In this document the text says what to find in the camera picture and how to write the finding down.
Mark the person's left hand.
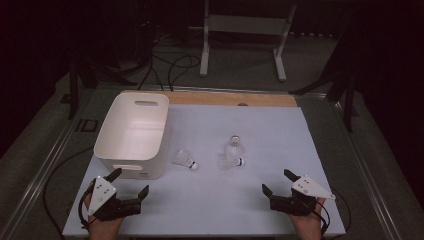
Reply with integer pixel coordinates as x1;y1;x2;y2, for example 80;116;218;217
83;194;126;240

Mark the metal floor rail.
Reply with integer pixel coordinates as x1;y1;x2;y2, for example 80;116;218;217
328;96;401;240
96;84;328;100
0;89;98;240

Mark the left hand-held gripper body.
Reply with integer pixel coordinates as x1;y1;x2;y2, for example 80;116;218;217
87;175;143;223

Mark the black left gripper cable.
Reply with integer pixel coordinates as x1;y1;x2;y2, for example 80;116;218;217
42;145;98;240

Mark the white metal stand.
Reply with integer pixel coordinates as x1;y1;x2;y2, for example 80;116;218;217
189;0;298;83

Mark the person's right hand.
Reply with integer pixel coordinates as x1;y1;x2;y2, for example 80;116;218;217
288;198;326;240

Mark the looped black floor cable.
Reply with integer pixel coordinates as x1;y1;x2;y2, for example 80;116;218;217
167;54;202;92

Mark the black metal stand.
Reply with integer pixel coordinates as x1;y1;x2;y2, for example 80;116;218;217
68;58;138;120
289;66;357;133

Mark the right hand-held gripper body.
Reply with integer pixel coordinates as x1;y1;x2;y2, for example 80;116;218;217
269;175;336;216

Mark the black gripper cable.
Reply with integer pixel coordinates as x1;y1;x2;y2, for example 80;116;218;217
314;186;353;240
42;145;98;240

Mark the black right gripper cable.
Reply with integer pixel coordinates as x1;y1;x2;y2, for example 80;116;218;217
314;186;353;240

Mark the white plastic storage bin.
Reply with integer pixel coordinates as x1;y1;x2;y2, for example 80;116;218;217
93;91;172;181

